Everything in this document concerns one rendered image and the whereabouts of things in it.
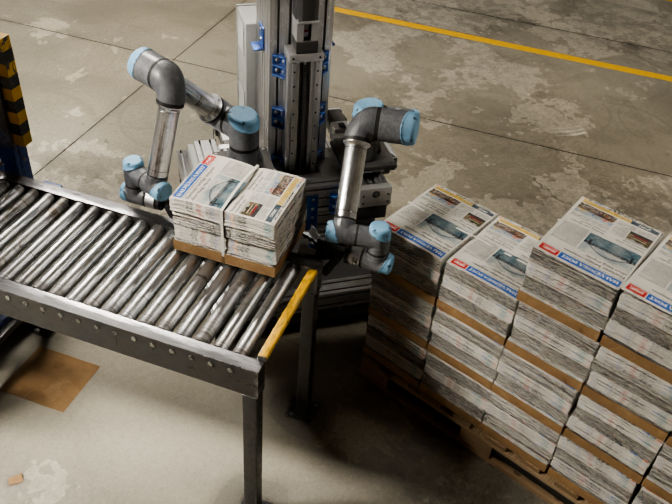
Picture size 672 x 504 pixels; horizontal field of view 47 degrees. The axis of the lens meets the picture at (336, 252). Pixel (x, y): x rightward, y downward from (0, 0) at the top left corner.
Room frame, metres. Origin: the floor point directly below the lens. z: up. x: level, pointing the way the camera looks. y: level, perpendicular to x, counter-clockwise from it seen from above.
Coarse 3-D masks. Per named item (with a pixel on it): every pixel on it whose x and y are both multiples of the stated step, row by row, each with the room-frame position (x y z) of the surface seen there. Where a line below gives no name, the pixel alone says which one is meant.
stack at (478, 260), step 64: (448, 192) 2.44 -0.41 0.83; (448, 256) 2.07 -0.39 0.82; (512, 256) 2.09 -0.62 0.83; (448, 320) 1.99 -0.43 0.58; (512, 320) 1.87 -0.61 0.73; (384, 384) 2.13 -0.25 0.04; (448, 384) 1.96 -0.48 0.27; (512, 384) 1.82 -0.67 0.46; (640, 384) 1.60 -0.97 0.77; (576, 448) 1.65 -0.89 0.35; (640, 448) 1.54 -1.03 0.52
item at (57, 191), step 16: (0, 176) 2.33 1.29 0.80; (16, 176) 2.34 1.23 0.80; (48, 192) 2.26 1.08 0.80; (64, 192) 2.27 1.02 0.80; (80, 192) 2.28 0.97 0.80; (112, 208) 2.20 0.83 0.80; (128, 208) 2.21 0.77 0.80; (160, 224) 2.13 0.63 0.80; (160, 240) 2.13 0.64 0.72; (288, 256) 2.02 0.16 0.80; (304, 256) 2.02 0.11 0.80; (304, 272) 1.97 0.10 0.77; (320, 272) 1.99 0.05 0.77
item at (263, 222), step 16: (272, 176) 2.16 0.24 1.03; (288, 176) 2.16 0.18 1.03; (256, 192) 2.06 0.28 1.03; (272, 192) 2.06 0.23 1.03; (288, 192) 2.07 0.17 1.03; (304, 192) 2.15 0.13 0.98; (240, 208) 1.96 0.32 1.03; (256, 208) 1.97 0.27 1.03; (272, 208) 1.98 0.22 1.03; (288, 208) 2.01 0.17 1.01; (304, 208) 2.14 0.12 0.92; (240, 224) 1.92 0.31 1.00; (256, 224) 1.91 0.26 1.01; (272, 224) 1.90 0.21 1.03; (288, 224) 1.99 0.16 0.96; (240, 240) 1.93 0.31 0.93; (256, 240) 1.91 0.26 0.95; (272, 240) 1.89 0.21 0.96; (288, 240) 2.00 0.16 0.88; (240, 256) 1.93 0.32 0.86; (256, 256) 1.92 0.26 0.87; (272, 256) 1.90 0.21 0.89
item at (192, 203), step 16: (208, 160) 2.22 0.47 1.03; (224, 160) 2.22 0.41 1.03; (192, 176) 2.11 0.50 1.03; (208, 176) 2.12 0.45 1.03; (224, 176) 2.13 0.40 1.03; (176, 192) 2.02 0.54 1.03; (192, 192) 2.03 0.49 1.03; (208, 192) 2.03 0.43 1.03; (224, 192) 2.04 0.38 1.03; (176, 208) 1.99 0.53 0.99; (192, 208) 1.97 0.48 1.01; (208, 208) 1.96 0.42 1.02; (176, 224) 2.00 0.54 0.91; (192, 224) 1.98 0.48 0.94; (208, 224) 1.96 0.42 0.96; (192, 240) 1.98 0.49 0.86; (208, 240) 1.96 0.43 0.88
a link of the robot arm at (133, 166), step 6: (132, 156) 2.31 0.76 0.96; (138, 156) 2.31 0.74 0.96; (126, 162) 2.27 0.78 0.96; (132, 162) 2.27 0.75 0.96; (138, 162) 2.27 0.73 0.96; (126, 168) 2.26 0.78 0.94; (132, 168) 2.26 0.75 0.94; (138, 168) 2.26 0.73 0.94; (144, 168) 2.27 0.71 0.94; (126, 174) 2.26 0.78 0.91; (132, 174) 2.25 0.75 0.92; (138, 174) 2.24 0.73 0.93; (126, 180) 2.26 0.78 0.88; (132, 180) 2.24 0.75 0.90; (126, 186) 2.27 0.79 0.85; (132, 186) 2.26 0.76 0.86
